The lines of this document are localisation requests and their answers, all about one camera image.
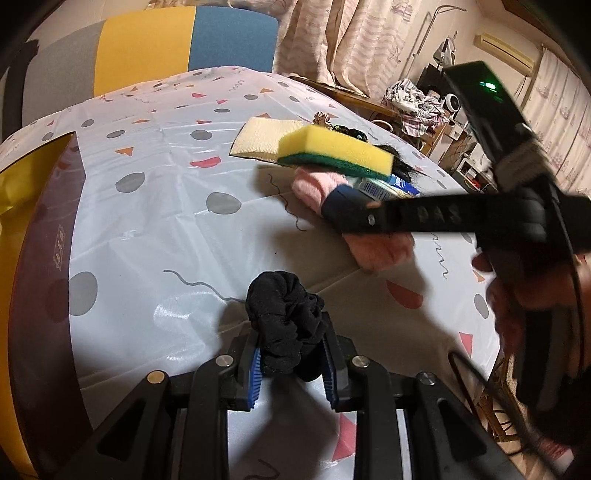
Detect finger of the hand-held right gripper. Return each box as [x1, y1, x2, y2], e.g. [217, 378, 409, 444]
[322, 184, 482, 238]

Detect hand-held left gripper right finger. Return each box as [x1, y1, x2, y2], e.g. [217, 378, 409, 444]
[321, 311, 522, 480]

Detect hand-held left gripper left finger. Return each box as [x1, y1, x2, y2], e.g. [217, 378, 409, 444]
[54, 330, 264, 480]

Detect pink fluffy sock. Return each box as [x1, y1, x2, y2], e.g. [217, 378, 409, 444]
[291, 167, 414, 272]

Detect black scrunchie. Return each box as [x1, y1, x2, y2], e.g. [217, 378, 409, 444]
[245, 271, 329, 383]

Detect dark brown box yellow inside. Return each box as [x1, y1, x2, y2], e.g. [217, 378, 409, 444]
[0, 130, 98, 478]

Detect person's right hand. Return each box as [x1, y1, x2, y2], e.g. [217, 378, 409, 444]
[472, 251, 579, 354]

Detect blue white small box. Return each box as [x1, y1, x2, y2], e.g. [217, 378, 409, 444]
[355, 175, 419, 200]

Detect yellow green sponge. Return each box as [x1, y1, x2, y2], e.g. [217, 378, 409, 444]
[277, 126, 394, 182]

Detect black hair piece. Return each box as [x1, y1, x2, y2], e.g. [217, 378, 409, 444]
[369, 143, 426, 183]

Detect white shelf unit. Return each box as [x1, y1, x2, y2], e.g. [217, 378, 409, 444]
[455, 124, 497, 190]

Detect pink patterned curtain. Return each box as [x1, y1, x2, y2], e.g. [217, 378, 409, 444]
[228, 0, 446, 100]
[522, 44, 591, 195]

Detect wooden side table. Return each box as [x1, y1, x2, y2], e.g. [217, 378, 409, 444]
[288, 76, 446, 160]

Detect beige rectangular pad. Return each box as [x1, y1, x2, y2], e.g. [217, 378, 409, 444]
[229, 117, 303, 163]

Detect pile of clothes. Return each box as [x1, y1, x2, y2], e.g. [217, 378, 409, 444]
[381, 78, 451, 137]

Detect black monitor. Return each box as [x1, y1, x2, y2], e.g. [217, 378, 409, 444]
[418, 65, 462, 107]

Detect patterned tablecloth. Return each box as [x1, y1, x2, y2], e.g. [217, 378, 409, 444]
[0, 66, 509, 480]

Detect white air conditioner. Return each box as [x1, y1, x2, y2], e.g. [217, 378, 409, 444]
[473, 32, 536, 72]

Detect metal hanging stand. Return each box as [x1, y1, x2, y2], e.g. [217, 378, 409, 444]
[409, 4, 458, 79]

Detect grey yellow blue chair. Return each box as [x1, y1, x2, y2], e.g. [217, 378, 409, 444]
[0, 4, 280, 130]

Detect black cable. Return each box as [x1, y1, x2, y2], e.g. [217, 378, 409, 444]
[447, 351, 573, 480]

